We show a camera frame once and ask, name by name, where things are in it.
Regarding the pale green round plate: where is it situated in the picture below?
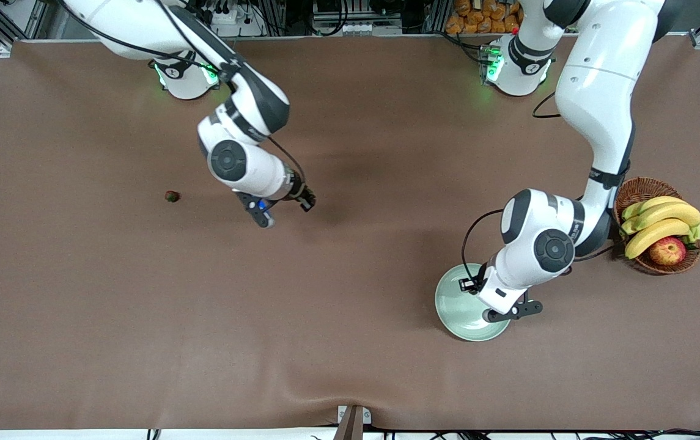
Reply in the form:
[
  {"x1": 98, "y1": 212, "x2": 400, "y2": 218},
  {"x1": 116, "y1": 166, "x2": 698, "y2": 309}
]
[{"x1": 435, "y1": 263, "x2": 512, "y2": 342}]

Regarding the brown table cover cloth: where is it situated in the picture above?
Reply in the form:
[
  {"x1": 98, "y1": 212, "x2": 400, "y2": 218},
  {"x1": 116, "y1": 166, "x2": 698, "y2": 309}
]
[{"x1": 0, "y1": 34, "x2": 700, "y2": 432}]

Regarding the white terminal strip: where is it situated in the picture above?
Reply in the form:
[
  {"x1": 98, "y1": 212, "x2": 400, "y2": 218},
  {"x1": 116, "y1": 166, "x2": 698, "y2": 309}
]
[{"x1": 336, "y1": 22, "x2": 402, "y2": 36}]

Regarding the white power strip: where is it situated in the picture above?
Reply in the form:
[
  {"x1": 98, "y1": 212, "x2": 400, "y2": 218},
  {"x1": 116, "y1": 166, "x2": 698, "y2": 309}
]
[{"x1": 209, "y1": 5, "x2": 249, "y2": 26}]

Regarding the red yellow apple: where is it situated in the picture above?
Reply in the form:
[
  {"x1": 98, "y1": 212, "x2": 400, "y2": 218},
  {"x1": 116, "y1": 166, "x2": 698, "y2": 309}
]
[{"x1": 649, "y1": 236, "x2": 688, "y2": 266}]

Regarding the brown wicker basket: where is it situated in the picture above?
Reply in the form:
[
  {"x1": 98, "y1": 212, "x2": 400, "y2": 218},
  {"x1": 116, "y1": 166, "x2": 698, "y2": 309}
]
[{"x1": 611, "y1": 177, "x2": 700, "y2": 275}]

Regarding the pile of orange bread rolls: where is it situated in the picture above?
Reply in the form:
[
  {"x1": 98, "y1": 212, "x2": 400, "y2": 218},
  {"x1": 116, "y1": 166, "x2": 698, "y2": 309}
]
[{"x1": 446, "y1": 0, "x2": 521, "y2": 35}]

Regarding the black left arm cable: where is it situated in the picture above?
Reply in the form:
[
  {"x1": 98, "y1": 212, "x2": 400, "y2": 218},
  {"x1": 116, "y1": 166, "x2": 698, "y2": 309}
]
[{"x1": 461, "y1": 90, "x2": 632, "y2": 285}]

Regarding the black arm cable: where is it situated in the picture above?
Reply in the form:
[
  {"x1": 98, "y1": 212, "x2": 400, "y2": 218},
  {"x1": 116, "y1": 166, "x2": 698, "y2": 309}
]
[
  {"x1": 461, "y1": 90, "x2": 632, "y2": 285},
  {"x1": 62, "y1": 0, "x2": 308, "y2": 187}
]

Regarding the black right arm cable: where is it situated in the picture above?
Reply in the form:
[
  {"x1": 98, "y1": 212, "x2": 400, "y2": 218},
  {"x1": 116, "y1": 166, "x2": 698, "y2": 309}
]
[{"x1": 62, "y1": 0, "x2": 308, "y2": 187}]

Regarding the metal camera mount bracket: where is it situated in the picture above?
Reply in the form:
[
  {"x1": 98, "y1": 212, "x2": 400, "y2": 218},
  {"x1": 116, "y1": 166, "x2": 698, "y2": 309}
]
[{"x1": 333, "y1": 405, "x2": 372, "y2": 440}]

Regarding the silver aluminium frame rail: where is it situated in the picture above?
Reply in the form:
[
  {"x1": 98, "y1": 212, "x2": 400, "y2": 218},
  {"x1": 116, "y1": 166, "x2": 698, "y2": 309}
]
[{"x1": 23, "y1": 0, "x2": 52, "y2": 40}]

